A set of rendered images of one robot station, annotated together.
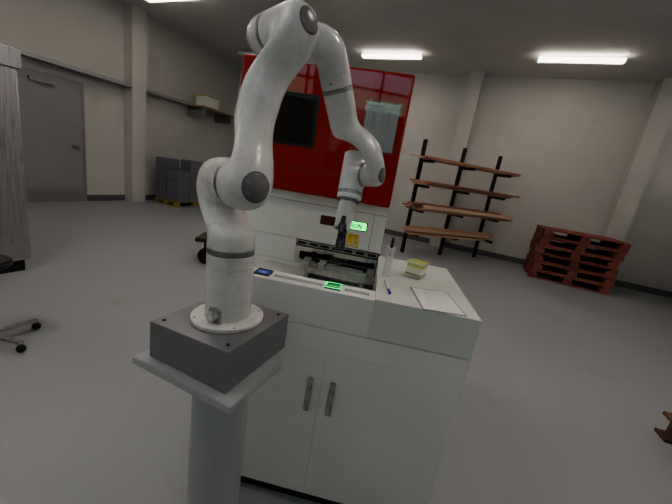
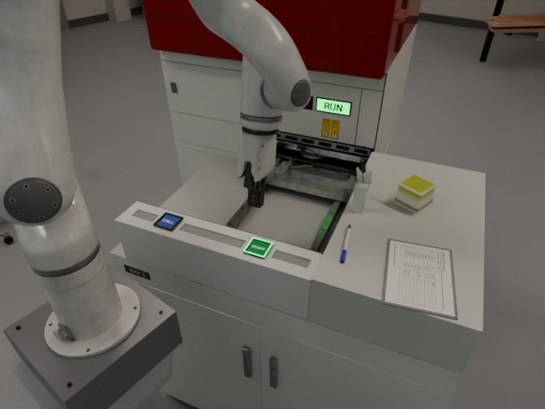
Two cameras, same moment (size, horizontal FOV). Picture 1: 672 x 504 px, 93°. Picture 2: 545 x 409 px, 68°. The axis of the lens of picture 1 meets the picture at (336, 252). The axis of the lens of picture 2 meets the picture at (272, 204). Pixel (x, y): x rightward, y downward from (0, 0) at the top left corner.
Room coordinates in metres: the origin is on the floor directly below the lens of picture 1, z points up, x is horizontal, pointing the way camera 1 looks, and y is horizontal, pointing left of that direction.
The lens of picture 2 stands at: (0.39, -0.26, 1.63)
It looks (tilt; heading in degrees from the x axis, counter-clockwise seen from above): 36 degrees down; 17
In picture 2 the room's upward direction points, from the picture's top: straight up
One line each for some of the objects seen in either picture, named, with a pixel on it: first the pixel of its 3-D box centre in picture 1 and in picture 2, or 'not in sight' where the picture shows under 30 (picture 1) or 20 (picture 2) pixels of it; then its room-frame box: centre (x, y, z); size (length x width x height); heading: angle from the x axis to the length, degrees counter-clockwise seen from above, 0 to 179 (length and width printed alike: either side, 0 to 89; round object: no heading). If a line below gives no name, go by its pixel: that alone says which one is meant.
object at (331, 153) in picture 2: (334, 260); (306, 157); (1.65, 0.00, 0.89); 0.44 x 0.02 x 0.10; 84
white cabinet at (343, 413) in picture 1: (327, 378); (296, 317); (1.32, -0.06, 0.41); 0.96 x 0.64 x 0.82; 84
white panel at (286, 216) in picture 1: (306, 231); (263, 115); (1.68, 0.17, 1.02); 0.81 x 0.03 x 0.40; 84
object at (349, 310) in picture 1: (296, 298); (215, 256); (1.08, 0.11, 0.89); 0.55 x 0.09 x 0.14; 84
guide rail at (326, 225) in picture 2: not in sight; (327, 225); (1.36, -0.13, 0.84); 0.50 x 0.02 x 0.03; 174
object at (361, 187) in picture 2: (388, 260); (362, 187); (1.30, -0.22, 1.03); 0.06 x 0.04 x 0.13; 174
